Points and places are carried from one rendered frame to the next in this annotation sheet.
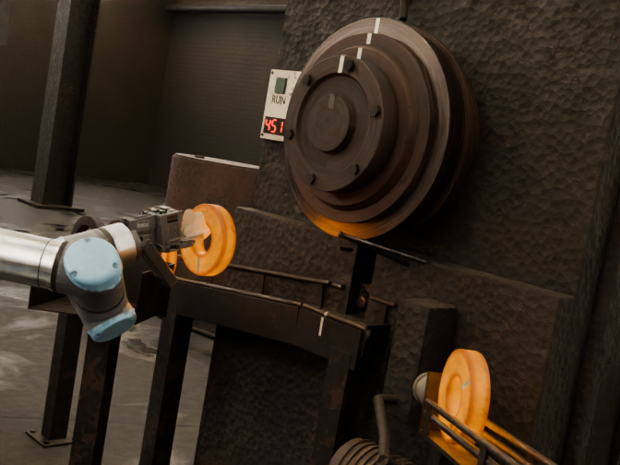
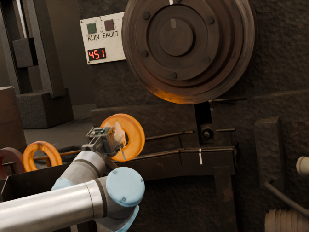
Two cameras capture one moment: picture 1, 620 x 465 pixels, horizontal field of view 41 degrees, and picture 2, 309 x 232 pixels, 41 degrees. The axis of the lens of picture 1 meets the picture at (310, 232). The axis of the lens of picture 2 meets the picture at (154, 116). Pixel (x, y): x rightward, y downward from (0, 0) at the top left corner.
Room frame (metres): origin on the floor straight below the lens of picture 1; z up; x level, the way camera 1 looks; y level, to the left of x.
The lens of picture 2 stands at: (0.51, 0.61, 1.12)
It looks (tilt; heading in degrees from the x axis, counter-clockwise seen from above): 10 degrees down; 338
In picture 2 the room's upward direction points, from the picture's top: 9 degrees counter-clockwise
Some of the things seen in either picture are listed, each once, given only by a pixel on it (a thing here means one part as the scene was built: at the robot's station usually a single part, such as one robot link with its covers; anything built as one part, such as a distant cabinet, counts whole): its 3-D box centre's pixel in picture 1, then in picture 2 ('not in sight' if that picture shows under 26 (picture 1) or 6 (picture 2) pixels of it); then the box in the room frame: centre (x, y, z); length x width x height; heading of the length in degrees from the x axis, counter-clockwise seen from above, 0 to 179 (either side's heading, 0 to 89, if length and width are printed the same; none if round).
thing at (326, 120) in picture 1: (337, 125); (178, 37); (1.74, -0.02, 1.11); 0.28 x 0.06 x 0.28; 45
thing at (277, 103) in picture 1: (301, 108); (112, 37); (2.12, 0.08, 1.15); 0.26 x 0.02 x 0.18; 45
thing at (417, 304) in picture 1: (419, 359); (270, 152); (1.65, -0.26, 0.68); 0.11 x 0.08 x 0.24; 135
